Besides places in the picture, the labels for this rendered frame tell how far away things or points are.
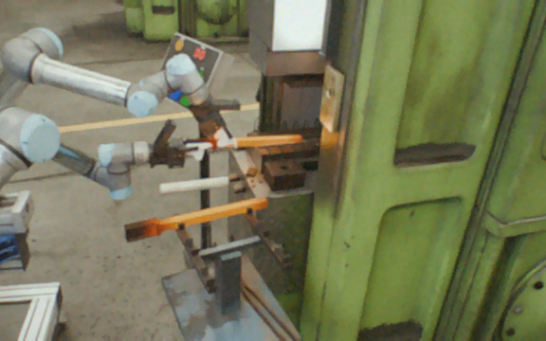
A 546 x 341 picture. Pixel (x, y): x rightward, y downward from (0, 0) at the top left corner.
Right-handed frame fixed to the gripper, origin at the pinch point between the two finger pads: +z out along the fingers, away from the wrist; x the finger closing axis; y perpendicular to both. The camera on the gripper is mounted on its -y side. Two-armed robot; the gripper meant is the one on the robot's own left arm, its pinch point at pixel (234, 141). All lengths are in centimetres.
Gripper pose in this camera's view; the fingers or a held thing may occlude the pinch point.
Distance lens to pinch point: 172.5
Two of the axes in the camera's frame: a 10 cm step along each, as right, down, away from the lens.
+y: -8.6, 5.1, -0.1
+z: 4.2, 7.1, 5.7
